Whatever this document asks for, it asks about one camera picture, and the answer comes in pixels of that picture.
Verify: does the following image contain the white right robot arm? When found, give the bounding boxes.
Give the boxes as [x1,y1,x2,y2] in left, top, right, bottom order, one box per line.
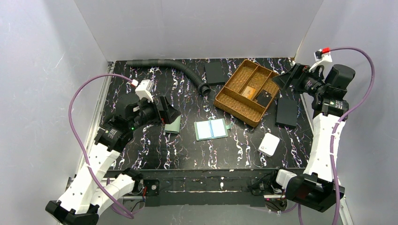
[273,63,356,212]

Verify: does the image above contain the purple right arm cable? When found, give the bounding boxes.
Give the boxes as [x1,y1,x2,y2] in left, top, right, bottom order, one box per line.
[280,46,375,225]

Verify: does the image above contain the aluminium frame rail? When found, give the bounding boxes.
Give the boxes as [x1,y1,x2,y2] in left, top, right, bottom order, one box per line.
[57,60,355,225]

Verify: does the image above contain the black corrugated hose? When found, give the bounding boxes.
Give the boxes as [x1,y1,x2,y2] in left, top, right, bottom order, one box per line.
[126,59,213,96]

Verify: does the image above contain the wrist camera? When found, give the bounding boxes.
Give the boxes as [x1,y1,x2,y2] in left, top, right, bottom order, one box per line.
[309,47,333,72]
[131,79,153,103]

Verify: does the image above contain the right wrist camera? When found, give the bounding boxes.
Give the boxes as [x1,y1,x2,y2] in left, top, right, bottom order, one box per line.
[309,47,333,72]

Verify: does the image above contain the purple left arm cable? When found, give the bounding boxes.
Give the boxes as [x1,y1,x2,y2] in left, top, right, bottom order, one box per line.
[68,73,139,220]

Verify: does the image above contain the flat black pad right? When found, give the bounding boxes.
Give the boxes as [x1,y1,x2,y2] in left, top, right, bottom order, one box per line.
[275,98,298,129]

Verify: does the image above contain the orange card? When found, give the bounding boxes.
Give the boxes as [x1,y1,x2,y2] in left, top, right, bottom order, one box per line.
[241,86,256,99]

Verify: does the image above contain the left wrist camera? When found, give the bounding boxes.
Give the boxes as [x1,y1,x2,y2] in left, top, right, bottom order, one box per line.
[131,79,153,103]

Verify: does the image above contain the woven wicker divided tray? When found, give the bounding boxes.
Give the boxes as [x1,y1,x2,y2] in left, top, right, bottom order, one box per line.
[214,59,280,127]

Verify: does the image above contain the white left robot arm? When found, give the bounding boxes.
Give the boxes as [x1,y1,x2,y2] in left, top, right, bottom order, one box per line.
[45,94,181,225]

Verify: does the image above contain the flat black square pad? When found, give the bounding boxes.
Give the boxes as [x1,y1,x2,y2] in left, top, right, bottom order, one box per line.
[204,62,227,86]

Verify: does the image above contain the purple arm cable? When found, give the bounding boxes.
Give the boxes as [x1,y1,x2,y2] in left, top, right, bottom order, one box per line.
[68,73,139,220]
[280,46,375,225]

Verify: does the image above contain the mint green snap card holder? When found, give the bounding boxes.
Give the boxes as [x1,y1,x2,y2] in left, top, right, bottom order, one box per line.
[194,119,234,141]

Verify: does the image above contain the white rectangular box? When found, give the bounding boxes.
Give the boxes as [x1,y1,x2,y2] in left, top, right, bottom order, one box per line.
[257,133,280,157]

